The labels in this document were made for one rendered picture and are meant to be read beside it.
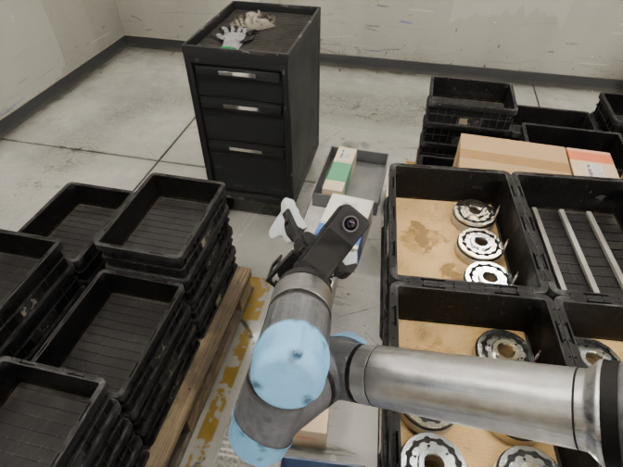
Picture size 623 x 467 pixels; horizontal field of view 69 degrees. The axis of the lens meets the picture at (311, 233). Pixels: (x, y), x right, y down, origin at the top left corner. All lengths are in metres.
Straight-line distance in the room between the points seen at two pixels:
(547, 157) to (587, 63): 2.73
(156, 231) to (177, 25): 2.98
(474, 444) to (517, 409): 0.36
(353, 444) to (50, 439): 0.74
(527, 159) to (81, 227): 1.63
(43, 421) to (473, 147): 1.37
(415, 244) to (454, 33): 2.97
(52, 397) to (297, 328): 1.02
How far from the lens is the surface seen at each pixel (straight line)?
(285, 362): 0.43
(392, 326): 0.82
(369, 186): 1.47
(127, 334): 1.58
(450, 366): 0.53
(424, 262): 1.07
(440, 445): 0.81
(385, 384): 0.56
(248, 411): 0.52
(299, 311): 0.48
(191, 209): 1.76
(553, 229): 1.28
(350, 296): 1.15
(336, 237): 0.59
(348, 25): 3.97
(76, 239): 1.96
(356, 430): 0.97
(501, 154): 1.44
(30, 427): 1.38
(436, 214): 1.21
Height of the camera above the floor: 1.59
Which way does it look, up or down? 43 degrees down
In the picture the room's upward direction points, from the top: straight up
